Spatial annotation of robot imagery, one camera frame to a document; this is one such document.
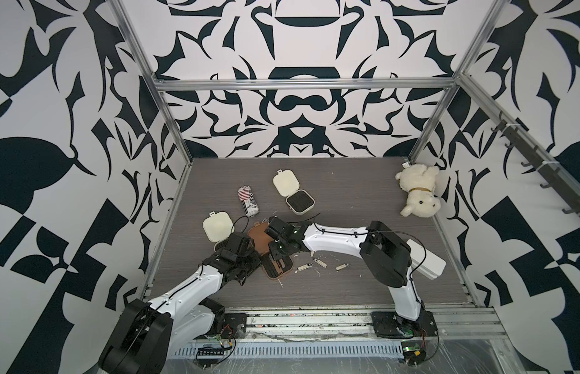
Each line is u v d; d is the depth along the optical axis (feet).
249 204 3.25
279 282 2.72
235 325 2.43
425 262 2.72
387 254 1.69
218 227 3.07
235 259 2.21
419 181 3.33
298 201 3.37
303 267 2.82
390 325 2.43
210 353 2.39
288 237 2.23
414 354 2.33
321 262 2.86
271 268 2.79
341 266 2.81
